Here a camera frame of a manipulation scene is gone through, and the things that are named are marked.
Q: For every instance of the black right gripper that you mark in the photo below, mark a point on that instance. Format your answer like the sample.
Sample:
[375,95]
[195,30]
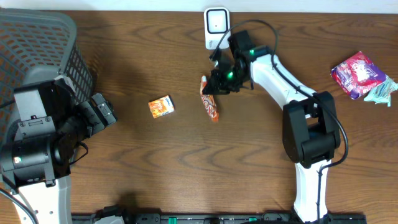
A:
[217,86]

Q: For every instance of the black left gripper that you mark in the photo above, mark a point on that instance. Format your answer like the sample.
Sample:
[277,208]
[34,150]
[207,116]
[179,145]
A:
[101,109]

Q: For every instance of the orange chocolate bar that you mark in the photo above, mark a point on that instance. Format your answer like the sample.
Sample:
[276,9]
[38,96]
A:
[208,101]

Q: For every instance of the small orange snack packet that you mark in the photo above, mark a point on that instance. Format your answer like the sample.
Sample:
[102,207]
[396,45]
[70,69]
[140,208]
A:
[161,106]

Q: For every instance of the purple snack packet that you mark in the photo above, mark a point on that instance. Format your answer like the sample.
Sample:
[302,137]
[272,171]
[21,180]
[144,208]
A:
[357,75]

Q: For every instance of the teal white snack packet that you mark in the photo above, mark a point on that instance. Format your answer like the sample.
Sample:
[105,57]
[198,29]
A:
[382,93]

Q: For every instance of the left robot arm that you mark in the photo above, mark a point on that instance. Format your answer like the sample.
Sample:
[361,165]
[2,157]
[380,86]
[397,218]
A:
[35,165]

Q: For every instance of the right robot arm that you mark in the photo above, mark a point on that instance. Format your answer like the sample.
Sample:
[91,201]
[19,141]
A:
[310,128]

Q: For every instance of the white barcode scanner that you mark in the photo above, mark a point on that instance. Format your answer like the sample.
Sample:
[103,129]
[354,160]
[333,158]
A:
[217,22]

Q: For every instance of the grey plastic mesh basket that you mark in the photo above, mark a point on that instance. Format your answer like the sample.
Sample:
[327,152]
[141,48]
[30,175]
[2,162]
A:
[37,46]

